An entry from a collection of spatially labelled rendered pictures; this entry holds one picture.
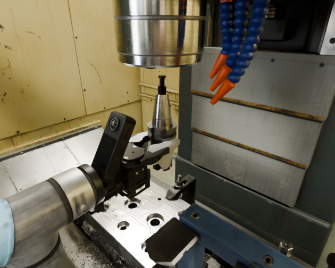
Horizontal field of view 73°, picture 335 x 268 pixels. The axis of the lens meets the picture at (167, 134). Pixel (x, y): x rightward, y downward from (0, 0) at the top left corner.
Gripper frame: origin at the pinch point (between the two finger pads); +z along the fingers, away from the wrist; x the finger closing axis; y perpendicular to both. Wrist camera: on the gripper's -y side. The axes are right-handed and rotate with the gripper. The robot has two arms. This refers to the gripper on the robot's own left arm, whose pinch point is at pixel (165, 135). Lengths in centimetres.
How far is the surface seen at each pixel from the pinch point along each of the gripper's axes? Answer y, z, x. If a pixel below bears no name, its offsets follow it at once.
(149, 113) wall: 40, 83, -91
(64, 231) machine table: 36.4, -16.6, -27.9
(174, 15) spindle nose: -23.3, -5.4, 6.6
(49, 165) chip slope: 47, 3, -87
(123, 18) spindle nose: -23.0, -9.0, -0.4
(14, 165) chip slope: 44, -11, -95
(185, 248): 4.8, -16.8, 18.3
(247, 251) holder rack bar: 3.7, -12.7, 25.0
